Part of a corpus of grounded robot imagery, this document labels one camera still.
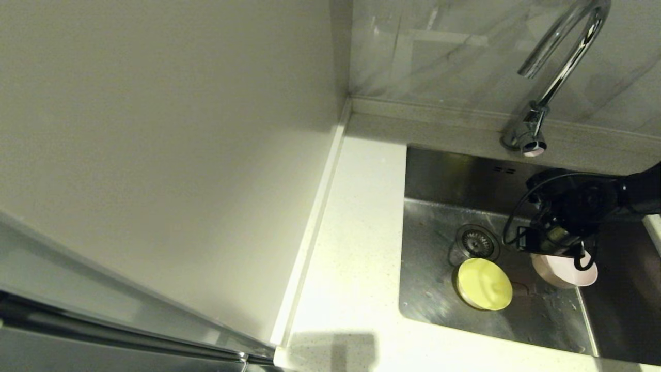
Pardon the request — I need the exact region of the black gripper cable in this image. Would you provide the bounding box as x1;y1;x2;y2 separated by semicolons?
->
502;173;620;272

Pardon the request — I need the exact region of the white countertop trim strip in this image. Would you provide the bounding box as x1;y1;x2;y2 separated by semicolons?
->
271;99;352;346

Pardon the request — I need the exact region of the tall white cabinet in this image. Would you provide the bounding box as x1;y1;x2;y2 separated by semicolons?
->
0;0;345;372

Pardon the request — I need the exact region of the round metal drain strainer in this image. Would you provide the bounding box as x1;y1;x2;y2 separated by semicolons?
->
455;224;500;261

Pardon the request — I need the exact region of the yellow bowl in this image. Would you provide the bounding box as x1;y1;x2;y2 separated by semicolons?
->
457;257;513;311

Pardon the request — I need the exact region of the small pink bowl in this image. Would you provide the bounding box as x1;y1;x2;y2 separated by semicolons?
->
531;250;599;289

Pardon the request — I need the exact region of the dark bar door handle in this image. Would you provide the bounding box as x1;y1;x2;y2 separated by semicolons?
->
0;290;277;366

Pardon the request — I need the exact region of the stainless steel sink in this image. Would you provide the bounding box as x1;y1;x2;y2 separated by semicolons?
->
398;145;661;366

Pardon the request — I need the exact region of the chrome gooseneck faucet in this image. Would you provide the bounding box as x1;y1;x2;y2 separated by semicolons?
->
501;0;611;157

